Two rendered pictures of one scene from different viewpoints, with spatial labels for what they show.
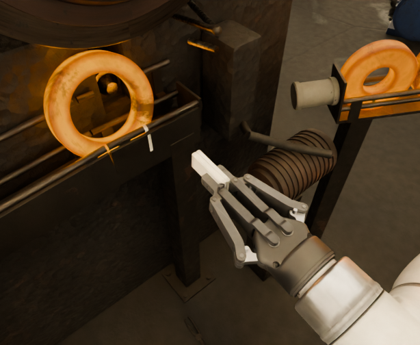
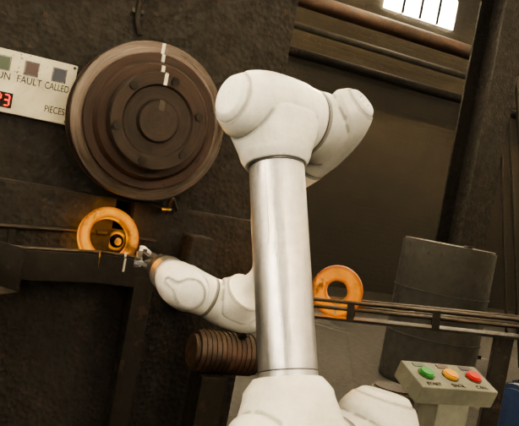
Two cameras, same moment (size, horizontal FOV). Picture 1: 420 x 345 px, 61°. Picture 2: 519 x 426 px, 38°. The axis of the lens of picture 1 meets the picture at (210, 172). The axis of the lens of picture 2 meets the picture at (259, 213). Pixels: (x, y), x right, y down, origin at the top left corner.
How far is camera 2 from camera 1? 1.80 m
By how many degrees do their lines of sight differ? 49
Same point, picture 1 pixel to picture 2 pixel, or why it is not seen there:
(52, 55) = (97, 204)
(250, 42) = (204, 239)
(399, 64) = not seen: hidden behind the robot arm
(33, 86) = (80, 213)
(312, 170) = (233, 346)
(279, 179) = (203, 335)
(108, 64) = (121, 215)
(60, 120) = (84, 228)
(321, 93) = not seen: hidden behind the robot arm
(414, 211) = not seen: outside the picture
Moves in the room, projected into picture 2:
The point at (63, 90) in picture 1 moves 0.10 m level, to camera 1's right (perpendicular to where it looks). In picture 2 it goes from (95, 215) to (125, 221)
